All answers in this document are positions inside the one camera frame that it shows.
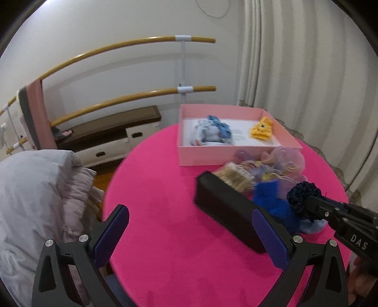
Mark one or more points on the pink cardboard box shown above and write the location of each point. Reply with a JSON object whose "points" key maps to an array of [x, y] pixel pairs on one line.
{"points": [[200, 155]]}

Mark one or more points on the long wooden barre rail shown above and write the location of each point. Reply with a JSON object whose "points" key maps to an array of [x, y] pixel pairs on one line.
{"points": [[118, 45]]}

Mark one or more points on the beige plaid fabric bow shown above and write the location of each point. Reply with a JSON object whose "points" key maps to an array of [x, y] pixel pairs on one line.
{"points": [[234, 177]]}

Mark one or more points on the black rectangular case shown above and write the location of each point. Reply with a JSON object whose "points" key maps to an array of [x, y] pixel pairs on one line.
{"points": [[227, 212]]}

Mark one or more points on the pink round tablecloth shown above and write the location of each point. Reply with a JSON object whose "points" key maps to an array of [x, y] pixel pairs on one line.
{"points": [[171, 212]]}

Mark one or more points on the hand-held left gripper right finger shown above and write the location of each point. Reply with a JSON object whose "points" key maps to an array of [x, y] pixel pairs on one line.
{"points": [[270, 236]]}

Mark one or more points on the royal blue fabric piece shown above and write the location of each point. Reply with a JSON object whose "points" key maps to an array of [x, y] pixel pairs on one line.
{"points": [[270, 197]]}

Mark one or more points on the small pink and grey item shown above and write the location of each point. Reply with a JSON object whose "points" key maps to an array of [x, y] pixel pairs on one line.
{"points": [[63, 132]]}

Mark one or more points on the dark blue knitted scrunchie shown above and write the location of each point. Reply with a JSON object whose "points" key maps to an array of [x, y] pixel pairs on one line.
{"points": [[299, 196]]}

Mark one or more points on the person's blue trouser leg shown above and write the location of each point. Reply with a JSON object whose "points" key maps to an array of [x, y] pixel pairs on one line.
{"points": [[116, 289]]}

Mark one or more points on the pink towel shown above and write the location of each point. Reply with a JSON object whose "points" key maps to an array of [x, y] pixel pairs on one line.
{"points": [[40, 115]]}

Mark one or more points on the cream striped curtain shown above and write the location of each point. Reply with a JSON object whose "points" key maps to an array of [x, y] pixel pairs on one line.
{"points": [[310, 73]]}

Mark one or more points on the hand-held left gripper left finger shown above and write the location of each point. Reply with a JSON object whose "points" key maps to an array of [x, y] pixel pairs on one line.
{"points": [[110, 236]]}

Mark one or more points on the white duvet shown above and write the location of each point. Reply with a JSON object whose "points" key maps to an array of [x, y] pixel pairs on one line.
{"points": [[26, 206]]}

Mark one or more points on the pale pink quilt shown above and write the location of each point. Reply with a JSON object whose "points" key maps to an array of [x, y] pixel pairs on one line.
{"points": [[78, 200]]}

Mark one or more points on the dark brown storage bench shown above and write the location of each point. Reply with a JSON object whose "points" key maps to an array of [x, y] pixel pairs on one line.
{"points": [[118, 121]]}

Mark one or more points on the yellow knitted soft toy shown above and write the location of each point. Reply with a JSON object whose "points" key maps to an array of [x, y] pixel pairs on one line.
{"points": [[261, 130]]}

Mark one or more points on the light blue fluffy scrunchie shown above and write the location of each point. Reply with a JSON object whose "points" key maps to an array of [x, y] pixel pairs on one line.
{"points": [[311, 228]]}

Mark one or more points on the pastel multicoloured fabric bow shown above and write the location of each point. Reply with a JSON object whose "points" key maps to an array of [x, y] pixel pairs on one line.
{"points": [[255, 165]]}

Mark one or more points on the grey cloth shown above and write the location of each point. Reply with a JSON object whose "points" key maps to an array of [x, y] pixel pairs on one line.
{"points": [[26, 118]]}

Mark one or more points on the short wooden barre rail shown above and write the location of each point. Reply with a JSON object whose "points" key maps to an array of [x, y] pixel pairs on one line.
{"points": [[118, 101]]}

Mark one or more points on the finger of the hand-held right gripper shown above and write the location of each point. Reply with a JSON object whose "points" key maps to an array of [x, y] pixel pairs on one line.
{"points": [[335, 204], [319, 209]]}

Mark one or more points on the white bench drawer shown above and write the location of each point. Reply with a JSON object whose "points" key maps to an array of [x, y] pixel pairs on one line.
{"points": [[140, 134], [100, 153]]}

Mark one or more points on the blue grey fabric scrunchie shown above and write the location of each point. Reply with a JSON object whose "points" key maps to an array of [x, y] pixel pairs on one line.
{"points": [[211, 131]]}

